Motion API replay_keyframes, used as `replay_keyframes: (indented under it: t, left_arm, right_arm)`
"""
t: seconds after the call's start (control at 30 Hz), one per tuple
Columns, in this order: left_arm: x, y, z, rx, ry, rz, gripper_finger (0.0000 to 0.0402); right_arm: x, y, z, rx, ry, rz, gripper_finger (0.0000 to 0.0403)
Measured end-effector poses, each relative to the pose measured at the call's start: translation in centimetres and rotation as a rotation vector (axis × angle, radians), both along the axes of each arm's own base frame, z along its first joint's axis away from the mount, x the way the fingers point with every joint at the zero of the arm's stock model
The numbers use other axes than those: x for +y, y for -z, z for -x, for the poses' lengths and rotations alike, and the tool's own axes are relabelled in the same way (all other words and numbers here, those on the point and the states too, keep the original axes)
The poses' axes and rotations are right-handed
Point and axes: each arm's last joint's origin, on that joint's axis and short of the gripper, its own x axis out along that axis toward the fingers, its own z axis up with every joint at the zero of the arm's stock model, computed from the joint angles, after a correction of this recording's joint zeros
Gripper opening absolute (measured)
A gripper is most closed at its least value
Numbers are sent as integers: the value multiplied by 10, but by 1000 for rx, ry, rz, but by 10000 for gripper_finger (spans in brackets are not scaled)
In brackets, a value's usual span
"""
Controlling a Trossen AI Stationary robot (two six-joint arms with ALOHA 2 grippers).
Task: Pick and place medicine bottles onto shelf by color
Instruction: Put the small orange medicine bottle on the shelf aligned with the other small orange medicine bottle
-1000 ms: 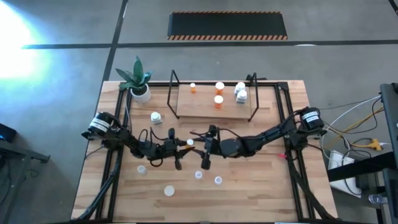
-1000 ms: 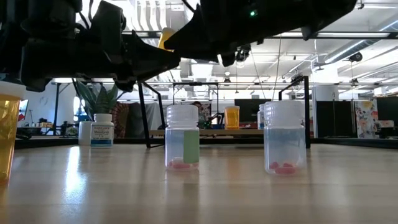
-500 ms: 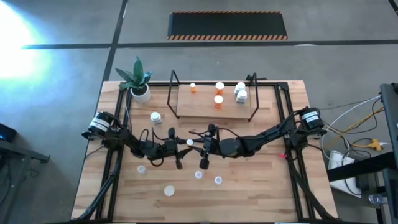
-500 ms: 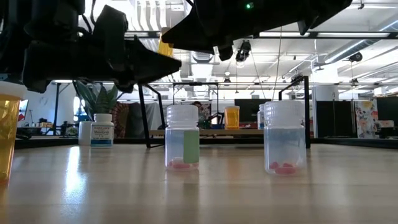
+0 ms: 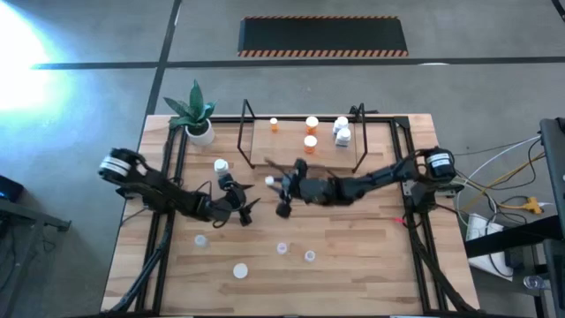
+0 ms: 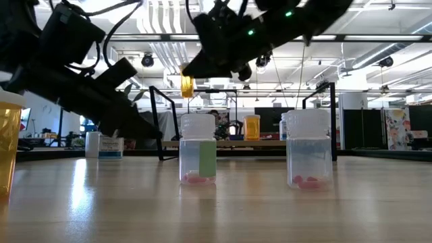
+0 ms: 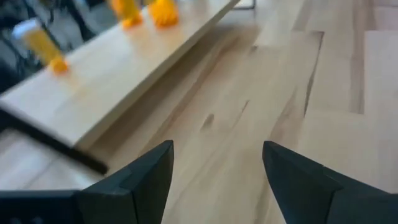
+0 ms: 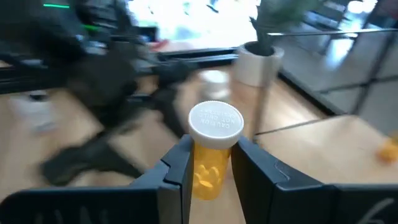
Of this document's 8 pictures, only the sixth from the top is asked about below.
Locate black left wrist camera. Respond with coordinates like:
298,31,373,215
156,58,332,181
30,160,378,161
43,3,106,65

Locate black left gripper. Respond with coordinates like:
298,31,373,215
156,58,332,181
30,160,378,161
0,56,164,140

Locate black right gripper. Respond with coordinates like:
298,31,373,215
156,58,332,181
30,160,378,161
182,12,271,83

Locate black overhead beam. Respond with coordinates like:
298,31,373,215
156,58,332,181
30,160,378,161
106,32,432,43

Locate black screen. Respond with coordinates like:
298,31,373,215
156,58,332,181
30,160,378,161
254,107,296,134

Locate large orange pill bottle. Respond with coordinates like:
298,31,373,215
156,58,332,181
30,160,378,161
243,114,262,141
0,90,27,198

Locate clear plastic pill bottle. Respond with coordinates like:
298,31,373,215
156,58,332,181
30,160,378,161
286,108,334,192

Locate wooden shelf black metal frame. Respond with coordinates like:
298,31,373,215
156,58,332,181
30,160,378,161
148,82,338,162

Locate small orange pill bottle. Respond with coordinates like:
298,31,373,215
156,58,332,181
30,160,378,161
180,64,196,99

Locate floral pattern panel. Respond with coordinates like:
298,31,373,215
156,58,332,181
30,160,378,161
384,107,412,151

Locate white medicine bottle blue label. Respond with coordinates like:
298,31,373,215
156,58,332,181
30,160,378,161
97,134,125,161
279,113,288,141

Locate clear pill bottle green label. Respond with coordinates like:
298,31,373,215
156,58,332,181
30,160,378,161
178,113,217,186

